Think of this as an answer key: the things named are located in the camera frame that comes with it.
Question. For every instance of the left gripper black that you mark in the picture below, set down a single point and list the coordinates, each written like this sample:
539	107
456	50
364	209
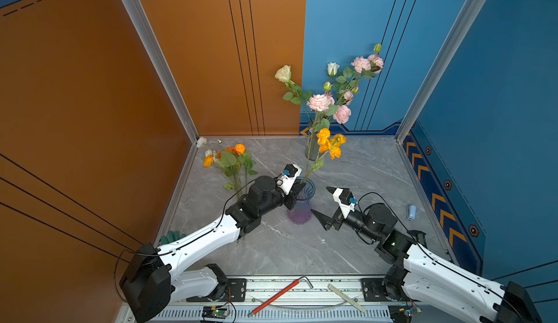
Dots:
293	193

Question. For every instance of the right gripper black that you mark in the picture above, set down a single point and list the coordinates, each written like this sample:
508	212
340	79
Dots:
328	222

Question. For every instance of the blue purple glass vase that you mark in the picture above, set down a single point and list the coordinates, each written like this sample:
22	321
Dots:
301	213

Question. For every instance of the clear glass vase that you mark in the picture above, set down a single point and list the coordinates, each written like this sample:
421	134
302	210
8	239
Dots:
312	150

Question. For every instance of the yellow orange poppy stem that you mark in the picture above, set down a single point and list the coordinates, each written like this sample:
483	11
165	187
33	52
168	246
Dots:
337	141

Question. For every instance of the pink carnation flower stem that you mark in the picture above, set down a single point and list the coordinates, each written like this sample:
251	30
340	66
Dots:
327	110

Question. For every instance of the white small daisy flower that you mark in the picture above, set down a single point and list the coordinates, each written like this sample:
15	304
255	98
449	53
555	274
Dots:
201	142

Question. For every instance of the white rose bud stem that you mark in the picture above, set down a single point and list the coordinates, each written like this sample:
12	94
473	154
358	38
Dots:
332	69

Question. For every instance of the pink peony flower stem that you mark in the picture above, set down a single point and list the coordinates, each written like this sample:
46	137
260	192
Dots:
361	68

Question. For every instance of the cream white rose stem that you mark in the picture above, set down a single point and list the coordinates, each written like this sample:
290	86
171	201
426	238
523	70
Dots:
295	94

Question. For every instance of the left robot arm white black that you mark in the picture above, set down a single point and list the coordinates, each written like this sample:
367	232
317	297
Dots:
157	276

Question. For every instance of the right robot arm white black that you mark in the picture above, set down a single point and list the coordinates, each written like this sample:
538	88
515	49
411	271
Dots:
417	274

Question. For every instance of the small light blue cylinder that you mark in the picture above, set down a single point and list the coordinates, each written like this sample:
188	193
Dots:
411	212

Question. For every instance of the cream flat stick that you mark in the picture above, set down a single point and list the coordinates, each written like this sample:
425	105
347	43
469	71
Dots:
346	298

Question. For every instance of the teal green object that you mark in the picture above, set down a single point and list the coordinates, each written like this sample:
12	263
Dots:
171	236

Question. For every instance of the right circuit board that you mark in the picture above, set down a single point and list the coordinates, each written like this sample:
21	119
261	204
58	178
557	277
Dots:
403	314

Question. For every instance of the circuit board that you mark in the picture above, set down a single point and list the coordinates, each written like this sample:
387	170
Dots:
403	314
214	314

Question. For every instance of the left circuit board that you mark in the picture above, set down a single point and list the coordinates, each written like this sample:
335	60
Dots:
214	314

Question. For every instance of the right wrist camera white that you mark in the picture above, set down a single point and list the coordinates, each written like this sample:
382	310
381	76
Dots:
347	206

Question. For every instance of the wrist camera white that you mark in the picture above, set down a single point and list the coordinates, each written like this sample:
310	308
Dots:
347	206
286	181

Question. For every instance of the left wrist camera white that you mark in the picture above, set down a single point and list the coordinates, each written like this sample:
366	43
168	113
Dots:
286	181

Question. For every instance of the red handled tool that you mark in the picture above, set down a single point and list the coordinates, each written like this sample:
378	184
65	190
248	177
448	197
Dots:
279	294

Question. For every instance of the aluminium rail base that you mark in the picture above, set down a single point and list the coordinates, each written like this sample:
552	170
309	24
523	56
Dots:
300	304

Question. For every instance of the aluminium corner post right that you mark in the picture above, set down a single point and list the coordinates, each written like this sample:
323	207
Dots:
454	39

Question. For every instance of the aluminium corner post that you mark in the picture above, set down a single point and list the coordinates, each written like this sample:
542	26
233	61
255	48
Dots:
454	39
139	18

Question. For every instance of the aluminium corner post left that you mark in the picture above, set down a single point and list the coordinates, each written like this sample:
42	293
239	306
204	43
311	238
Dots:
139	18

